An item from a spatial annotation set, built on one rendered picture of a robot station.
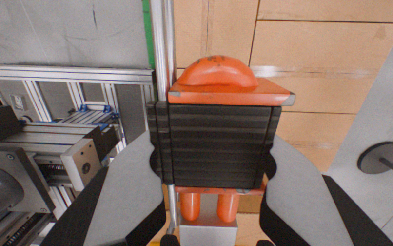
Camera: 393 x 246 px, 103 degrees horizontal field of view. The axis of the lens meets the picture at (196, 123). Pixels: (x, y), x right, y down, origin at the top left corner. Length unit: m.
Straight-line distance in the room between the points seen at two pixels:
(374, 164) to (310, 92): 1.58
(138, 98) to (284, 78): 0.95
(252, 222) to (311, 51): 0.74
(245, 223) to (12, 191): 0.59
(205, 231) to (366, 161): 2.21
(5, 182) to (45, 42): 1.33
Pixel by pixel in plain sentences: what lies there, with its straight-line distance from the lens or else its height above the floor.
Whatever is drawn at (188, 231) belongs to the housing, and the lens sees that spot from 0.20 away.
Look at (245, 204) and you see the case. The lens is 0.46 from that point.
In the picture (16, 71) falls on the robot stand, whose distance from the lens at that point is 1.69.
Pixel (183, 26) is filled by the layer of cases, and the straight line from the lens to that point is 0.78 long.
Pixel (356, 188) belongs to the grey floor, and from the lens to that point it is 2.64.
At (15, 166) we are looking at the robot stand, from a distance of 0.59.
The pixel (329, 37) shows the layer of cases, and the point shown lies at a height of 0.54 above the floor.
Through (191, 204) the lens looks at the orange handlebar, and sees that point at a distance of 0.17.
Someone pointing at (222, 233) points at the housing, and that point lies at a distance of 0.20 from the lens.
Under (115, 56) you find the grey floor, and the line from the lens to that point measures 1.49.
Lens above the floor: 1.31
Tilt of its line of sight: 64 degrees down
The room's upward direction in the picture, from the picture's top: 176 degrees counter-clockwise
